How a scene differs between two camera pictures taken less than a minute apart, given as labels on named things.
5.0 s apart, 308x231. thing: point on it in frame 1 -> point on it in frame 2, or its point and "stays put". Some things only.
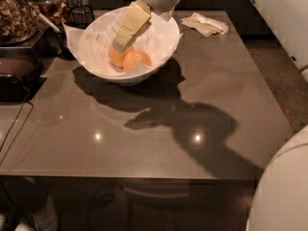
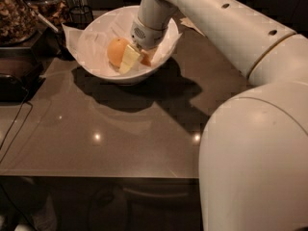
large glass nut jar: x=18 y=22 stays put
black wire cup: x=81 y=16 stays put
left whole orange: x=117 y=58 stays put
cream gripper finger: x=138 y=13 -> x=129 y=59
